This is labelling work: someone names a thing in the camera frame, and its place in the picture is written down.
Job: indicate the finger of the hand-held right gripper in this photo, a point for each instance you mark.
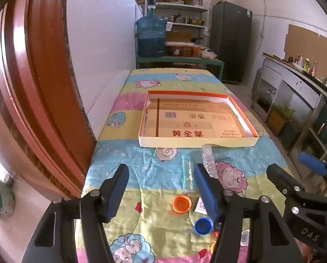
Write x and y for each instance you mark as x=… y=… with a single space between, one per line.
x=280 y=179
x=313 y=164

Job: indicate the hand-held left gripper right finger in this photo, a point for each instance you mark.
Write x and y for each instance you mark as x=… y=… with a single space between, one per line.
x=207 y=194

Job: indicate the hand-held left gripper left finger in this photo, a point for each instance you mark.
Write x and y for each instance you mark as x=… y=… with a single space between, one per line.
x=116 y=189

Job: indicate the white printed lighter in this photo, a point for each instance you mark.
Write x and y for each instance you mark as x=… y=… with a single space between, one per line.
x=199 y=207

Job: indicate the orange bottle cap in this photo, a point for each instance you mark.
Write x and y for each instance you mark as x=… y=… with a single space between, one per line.
x=213 y=248
x=182 y=205

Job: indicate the teal clear lighter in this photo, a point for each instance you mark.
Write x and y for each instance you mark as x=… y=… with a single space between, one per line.
x=188 y=174

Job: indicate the blue bottle cap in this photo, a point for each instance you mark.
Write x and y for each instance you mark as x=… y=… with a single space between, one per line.
x=203 y=226

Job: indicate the clear floral patterned lighter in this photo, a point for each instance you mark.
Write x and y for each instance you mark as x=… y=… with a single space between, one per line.
x=208 y=159

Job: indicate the red bottle cap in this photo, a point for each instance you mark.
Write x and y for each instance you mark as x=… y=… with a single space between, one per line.
x=216 y=234

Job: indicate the shallow orange-rimmed cardboard box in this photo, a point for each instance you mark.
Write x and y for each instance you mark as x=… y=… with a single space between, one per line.
x=196 y=142

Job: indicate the white bottle cap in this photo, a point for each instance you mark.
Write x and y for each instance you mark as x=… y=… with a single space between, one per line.
x=245 y=237

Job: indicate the person's right hand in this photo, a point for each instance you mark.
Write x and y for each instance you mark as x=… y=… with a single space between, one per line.
x=304 y=253

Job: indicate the cartoon sheep printed blanket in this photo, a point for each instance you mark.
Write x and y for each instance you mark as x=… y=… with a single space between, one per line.
x=152 y=175

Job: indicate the dark green air fryer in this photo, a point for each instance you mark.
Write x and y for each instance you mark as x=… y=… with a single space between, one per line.
x=326 y=123

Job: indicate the yellow planter with greens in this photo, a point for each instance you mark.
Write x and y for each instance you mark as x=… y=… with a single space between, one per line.
x=280 y=119

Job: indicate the printed cardboard liner sheet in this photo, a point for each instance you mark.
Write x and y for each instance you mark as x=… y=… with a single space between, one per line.
x=180 y=123

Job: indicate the white kitchen counter cabinet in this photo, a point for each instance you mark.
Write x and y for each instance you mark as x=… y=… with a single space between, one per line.
x=292 y=85

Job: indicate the green bottle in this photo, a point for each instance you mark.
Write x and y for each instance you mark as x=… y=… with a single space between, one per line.
x=306 y=66

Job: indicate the dark sauce bottle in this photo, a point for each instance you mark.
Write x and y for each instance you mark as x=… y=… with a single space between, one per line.
x=298 y=59

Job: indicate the green white printed bag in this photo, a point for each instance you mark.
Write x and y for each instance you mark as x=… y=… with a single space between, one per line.
x=0 y=200

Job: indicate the red-brown wooden door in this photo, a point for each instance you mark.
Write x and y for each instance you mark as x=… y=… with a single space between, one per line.
x=37 y=87

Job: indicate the green low table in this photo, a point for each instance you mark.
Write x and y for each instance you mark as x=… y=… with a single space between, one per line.
x=180 y=59

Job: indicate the white plastic bag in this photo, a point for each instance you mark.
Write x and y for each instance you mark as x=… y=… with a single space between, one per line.
x=208 y=54

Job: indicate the orange filled jar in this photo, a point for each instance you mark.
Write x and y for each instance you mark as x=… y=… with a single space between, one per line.
x=185 y=52
x=196 y=52

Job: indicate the dark grey refrigerator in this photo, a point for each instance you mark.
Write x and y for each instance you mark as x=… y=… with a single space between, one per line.
x=230 y=41

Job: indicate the black frying pan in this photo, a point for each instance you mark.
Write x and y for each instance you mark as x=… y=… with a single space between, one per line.
x=197 y=39

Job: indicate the blue water jug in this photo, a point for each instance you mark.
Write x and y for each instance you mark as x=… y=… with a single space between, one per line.
x=151 y=37

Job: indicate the brown cardboard box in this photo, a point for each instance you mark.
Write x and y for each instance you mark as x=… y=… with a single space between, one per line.
x=178 y=36

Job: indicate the yellow metal basin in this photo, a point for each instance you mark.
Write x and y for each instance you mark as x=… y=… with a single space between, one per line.
x=197 y=22

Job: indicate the steel cooking pot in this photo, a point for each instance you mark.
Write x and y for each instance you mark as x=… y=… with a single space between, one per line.
x=175 y=19

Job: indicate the white metal shelf rack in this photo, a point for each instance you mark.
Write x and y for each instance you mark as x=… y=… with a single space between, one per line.
x=204 y=11

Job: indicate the cardboard sheet on wall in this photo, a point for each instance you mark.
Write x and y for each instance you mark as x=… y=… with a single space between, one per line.
x=303 y=41

